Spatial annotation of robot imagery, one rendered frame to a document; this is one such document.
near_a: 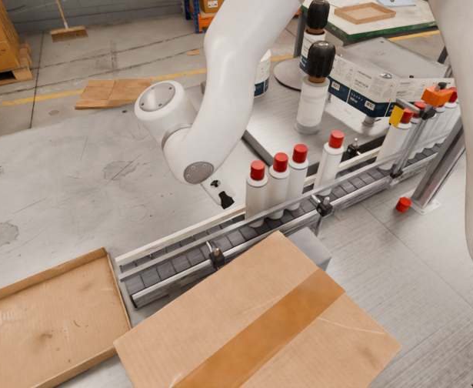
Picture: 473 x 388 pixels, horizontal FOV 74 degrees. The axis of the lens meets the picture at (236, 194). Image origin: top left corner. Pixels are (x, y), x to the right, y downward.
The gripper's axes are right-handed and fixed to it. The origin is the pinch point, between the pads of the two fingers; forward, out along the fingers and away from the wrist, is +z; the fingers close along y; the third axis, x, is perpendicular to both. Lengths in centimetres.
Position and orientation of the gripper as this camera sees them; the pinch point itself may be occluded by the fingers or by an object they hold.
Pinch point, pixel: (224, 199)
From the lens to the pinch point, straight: 73.0
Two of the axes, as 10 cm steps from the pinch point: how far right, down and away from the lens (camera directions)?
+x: -8.2, 5.7, -0.5
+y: -4.9, -6.5, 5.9
